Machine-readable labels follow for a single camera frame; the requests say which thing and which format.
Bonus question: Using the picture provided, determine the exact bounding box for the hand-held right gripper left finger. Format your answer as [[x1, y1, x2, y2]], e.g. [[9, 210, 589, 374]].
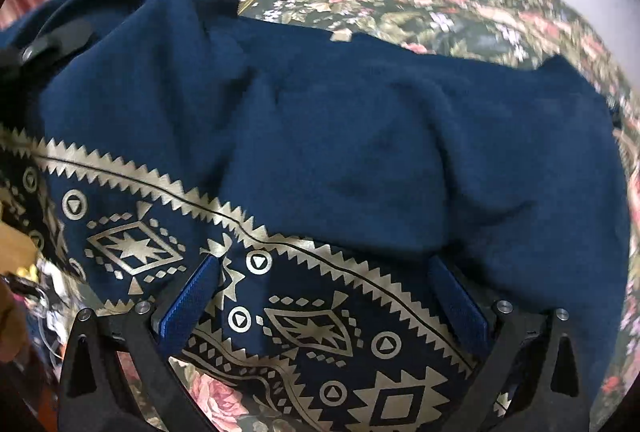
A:
[[57, 255, 224, 432]]

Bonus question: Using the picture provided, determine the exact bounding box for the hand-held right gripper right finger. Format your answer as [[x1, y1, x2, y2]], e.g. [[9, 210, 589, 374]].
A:
[[427, 255, 599, 432]]

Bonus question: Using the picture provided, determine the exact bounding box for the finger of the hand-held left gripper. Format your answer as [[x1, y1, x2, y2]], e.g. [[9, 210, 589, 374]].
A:
[[21, 19, 97, 62]]

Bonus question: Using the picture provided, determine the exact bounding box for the navy patterned hoodie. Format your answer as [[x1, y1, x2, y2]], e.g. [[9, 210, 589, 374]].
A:
[[0, 0, 632, 432]]

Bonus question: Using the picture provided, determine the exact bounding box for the tan cardboard box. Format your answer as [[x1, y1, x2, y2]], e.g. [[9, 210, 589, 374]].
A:
[[0, 221, 40, 274]]

